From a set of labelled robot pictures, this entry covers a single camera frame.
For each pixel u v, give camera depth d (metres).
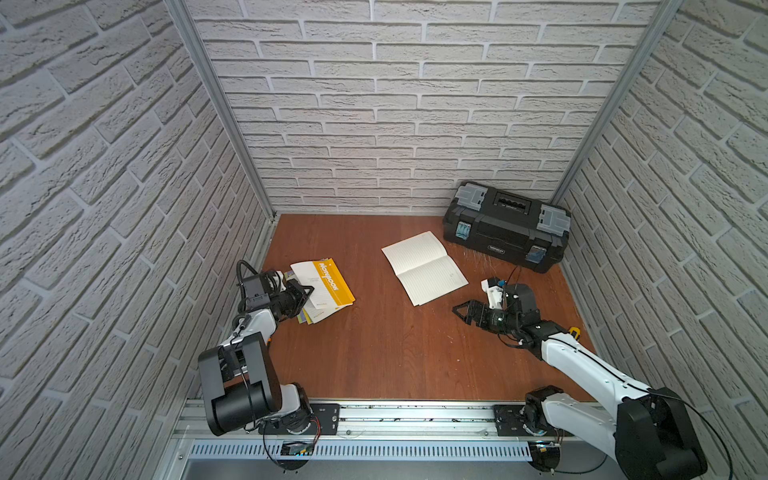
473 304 0.75
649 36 0.73
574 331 0.88
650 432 0.40
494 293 0.79
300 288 0.79
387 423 0.76
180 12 0.70
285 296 0.78
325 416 0.74
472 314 0.74
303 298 0.81
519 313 0.66
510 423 0.74
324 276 0.97
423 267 1.04
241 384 0.45
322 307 0.90
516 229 0.94
